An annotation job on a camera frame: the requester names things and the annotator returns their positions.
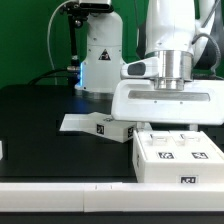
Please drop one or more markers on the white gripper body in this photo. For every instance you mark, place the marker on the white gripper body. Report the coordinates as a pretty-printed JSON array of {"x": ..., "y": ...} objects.
[{"x": 201, "y": 102}]

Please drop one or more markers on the small white cabinet panel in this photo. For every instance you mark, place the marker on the small white cabinet panel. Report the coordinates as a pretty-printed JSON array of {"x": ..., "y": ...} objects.
[{"x": 154, "y": 148}]

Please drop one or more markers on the white cabinet body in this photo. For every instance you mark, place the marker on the white cabinet body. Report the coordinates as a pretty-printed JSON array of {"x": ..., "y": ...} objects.
[{"x": 179, "y": 172}]

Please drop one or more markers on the white cabinet top block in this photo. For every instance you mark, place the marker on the white cabinet top block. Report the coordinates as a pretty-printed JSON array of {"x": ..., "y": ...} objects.
[{"x": 117, "y": 134}]

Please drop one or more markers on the white cabinet door panel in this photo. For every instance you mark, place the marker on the white cabinet door panel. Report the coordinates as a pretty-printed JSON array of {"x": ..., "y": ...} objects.
[{"x": 195, "y": 147}]

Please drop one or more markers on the flat white base sheet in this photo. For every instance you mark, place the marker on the flat white base sheet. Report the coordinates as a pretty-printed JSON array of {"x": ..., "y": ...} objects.
[{"x": 76, "y": 122}]

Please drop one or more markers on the white front fence bar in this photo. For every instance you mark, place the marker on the white front fence bar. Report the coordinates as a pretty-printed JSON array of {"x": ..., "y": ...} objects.
[{"x": 110, "y": 197}]

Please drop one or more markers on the white left edge block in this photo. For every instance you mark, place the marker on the white left edge block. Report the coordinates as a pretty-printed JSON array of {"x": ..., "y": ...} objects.
[{"x": 1, "y": 150}]

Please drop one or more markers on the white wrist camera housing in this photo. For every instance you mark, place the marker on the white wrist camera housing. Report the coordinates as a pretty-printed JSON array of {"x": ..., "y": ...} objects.
[{"x": 141, "y": 69}]

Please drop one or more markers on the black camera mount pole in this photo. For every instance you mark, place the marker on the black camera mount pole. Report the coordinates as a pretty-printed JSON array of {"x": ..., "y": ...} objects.
[{"x": 76, "y": 17}]

